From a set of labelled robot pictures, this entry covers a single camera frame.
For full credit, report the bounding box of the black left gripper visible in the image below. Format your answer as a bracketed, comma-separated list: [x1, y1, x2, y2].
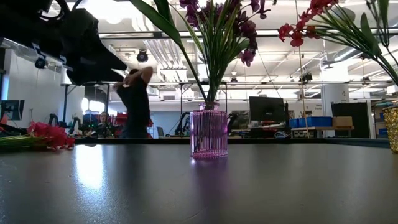
[0, 8, 128, 86]

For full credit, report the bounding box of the pink artificial tulip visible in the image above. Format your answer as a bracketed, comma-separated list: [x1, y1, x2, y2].
[129, 0, 208, 103]

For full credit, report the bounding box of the red artificial flower spray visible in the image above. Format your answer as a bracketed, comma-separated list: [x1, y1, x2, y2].
[277, 0, 398, 85]
[0, 121, 76, 152]

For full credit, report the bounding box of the purple artificial flower spray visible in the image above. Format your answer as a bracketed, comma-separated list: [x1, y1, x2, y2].
[205, 0, 271, 103]
[178, 0, 224, 103]

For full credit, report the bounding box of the pink ribbed glass vase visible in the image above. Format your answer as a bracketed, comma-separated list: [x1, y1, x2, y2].
[189, 101, 229, 160]

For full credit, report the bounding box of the gold glass vase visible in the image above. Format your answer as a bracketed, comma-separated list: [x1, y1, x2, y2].
[382, 105, 398, 154]

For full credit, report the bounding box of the person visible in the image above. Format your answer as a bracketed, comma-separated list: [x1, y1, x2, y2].
[113, 65, 155, 139]
[92, 111, 115, 138]

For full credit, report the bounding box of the small dark monitor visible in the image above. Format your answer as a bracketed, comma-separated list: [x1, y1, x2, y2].
[0, 99, 25, 122]

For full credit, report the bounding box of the black computer monitor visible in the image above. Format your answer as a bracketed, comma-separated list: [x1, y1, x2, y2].
[248, 95, 287, 124]

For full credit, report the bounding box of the thin tan vertical pole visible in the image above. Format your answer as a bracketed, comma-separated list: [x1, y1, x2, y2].
[294, 0, 310, 139]

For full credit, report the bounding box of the cardboard box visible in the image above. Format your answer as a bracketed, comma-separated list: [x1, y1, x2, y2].
[332, 116, 354, 128]

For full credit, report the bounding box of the black cabinet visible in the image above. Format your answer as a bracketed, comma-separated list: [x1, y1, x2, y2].
[330, 101, 371, 139]

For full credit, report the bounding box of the black ceiling camera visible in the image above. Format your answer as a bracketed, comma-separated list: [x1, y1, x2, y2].
[136, 49, 149, 63]

